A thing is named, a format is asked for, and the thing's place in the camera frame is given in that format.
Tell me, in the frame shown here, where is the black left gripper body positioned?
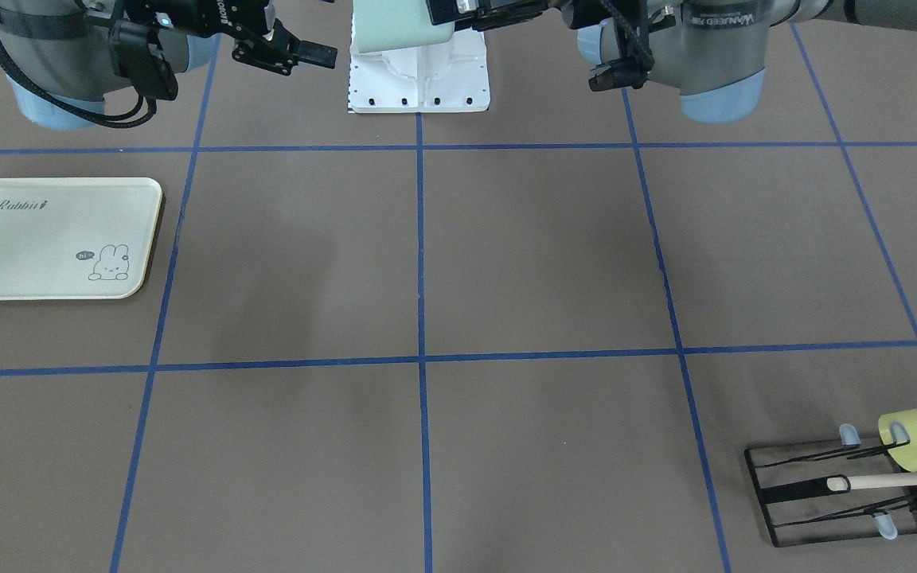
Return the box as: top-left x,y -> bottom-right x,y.
425,1 -> 575,32

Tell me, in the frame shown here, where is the cream rabbit print tray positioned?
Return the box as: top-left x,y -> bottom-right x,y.
0,177 -> 164,301

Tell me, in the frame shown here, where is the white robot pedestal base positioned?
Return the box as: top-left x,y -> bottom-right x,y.
347,18 -> 491,114

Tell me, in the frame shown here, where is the black wire cup rack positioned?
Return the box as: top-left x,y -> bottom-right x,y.
743,423 -> 917,548

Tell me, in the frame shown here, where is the light green cup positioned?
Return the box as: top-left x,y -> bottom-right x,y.
353,1 -> 455,54

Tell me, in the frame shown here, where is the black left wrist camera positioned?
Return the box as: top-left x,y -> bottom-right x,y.
588,56 -> 654,93

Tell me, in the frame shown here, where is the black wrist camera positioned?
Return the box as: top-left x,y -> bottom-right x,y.
588,56 -> 654,93
108,21 -> 178,101

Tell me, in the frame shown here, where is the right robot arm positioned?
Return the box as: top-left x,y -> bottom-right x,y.
0,1 -> 338,131

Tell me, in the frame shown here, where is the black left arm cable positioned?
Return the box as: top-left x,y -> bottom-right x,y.
588,0 -> 658,88

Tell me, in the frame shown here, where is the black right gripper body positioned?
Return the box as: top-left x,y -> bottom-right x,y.
152,1 -> 276,40

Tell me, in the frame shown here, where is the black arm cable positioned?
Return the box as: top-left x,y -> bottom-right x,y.
0,0 -> 161,131
588,0 -> 658,88

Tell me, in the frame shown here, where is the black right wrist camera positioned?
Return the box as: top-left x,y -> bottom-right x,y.
108,21 -> 178,101

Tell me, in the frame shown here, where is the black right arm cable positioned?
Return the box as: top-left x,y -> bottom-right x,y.
0,0 -> 161,131

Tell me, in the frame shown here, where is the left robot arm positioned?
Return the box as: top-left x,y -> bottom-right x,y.
419,1 -> 917,124

